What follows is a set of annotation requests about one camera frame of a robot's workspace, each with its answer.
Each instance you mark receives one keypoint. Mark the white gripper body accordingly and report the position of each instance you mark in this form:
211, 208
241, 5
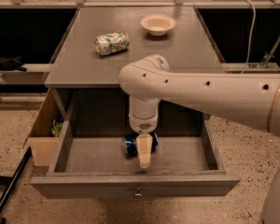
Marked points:
145, 125

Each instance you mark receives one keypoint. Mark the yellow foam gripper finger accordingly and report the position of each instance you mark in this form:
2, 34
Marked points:
144, 146

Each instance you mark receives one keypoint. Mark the blue pepsi can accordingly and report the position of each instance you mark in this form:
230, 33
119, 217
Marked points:
129, 143

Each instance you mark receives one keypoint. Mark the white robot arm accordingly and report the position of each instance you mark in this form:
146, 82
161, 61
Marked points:
252, 100

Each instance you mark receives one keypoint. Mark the metal drawer knob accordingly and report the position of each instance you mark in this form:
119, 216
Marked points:
138, 194

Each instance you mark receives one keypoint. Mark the open grey top drawer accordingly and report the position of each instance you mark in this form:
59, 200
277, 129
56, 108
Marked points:
185, 163

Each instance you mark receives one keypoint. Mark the grey cabinet with counter top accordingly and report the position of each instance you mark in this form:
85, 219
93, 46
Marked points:
89, 80

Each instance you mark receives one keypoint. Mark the crushed green white can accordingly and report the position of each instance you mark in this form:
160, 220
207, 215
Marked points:
111, 43

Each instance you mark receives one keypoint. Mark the green snack bag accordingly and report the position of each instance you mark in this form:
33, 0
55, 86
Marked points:
56, 127

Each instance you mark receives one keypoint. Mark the brown cardboard box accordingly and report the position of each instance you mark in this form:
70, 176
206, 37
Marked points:
41, 140

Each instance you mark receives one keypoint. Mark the white paper bowl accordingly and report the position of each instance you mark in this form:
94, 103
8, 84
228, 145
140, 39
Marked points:
157, 24

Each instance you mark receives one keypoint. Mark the black stand leg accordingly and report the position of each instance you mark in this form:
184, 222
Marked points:
9, 182

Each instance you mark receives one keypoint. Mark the black object on rail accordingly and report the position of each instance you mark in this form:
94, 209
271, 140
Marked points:
11, 64

